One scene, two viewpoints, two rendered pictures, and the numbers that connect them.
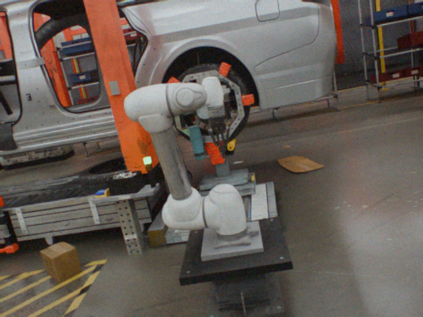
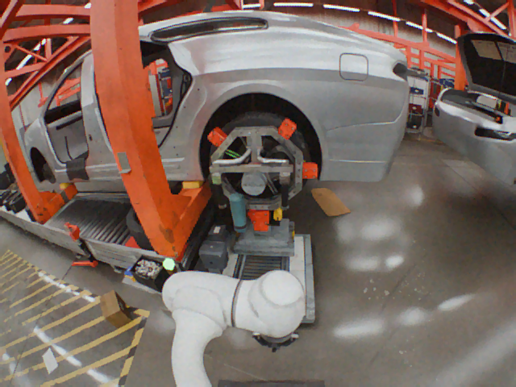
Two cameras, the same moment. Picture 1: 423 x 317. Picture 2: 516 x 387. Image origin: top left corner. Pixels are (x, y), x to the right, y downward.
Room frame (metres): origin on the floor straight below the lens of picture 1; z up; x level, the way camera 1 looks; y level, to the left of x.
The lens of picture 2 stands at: (1.94, -0.06, 1.40)
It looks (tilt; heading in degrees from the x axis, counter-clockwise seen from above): 32 degrees down; 1
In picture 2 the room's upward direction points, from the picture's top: 4 degrees counter-clockwise
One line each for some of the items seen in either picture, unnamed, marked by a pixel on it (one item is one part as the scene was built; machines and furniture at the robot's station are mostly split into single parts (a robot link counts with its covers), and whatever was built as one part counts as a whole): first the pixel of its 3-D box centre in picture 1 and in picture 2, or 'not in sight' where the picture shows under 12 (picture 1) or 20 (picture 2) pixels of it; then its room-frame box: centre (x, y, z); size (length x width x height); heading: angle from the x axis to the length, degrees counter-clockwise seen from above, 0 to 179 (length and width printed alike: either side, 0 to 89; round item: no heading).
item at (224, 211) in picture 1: (225, 207); not in sight; (1.79, -0.02, 0.49); 0.18 x 0.16 x 0.22; 79
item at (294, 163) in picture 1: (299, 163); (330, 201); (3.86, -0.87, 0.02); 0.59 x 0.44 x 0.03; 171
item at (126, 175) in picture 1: (126, 182); (150, 272); (2.58, 0.60, 0.51); 0.20 x 0.14 x 0.13; 73
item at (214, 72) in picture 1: (208, 107); (257, 171); (3.07, -0.05, 0.85); 0.54 x 0.07 x 0.54; 81
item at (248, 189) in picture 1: (226, 186); (265, 237); (3.24, -0.08, 0.13); 0.50 x 0.36 x 0.10; 81
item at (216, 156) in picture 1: (216, 151); (261, 214); (3.11, -0.06, 0.48); 0.16 x 0.12 x 0.17; 171
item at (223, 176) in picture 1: (221, 165); (264, 220); (3.24, -0.08, 0.32); 0.40 x 0.30 x 0.28; 81
